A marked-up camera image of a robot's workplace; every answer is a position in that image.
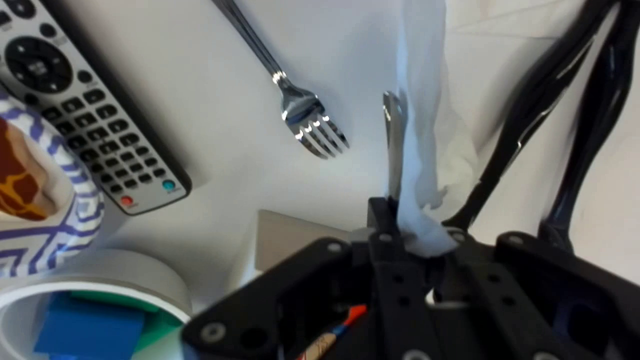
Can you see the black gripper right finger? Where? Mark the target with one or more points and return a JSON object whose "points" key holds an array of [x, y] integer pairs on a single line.
{"points": [[547, 301]]}

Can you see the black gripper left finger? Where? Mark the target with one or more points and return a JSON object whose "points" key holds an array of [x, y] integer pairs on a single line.
{"points": [[312, 306]]}

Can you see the white paper napkin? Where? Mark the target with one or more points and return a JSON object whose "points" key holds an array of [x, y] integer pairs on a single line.
{"points": [[423, 100]]}

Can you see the white bowl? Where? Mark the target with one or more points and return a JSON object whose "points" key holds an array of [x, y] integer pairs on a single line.
{"points": [[112, 273]]}

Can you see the blue patterned bowl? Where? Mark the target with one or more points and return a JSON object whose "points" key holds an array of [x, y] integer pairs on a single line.
{"points": [[53, 221]]}

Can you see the green toy block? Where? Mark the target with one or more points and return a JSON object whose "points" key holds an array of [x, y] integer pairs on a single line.
{"points": [[161, 318]]}

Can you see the silver metal fork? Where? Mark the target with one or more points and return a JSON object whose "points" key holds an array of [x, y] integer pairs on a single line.
{"points": [[303, 113]]}

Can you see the black marker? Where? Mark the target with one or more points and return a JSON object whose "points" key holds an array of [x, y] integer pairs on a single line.
{"points": [[567, 106]]}

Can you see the blue toy block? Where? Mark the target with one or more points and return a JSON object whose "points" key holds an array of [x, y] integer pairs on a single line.
{"points": [[87, 331]]}

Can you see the black remote control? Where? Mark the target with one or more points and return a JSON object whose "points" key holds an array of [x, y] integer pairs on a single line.
{"points": [[87, 106]]}

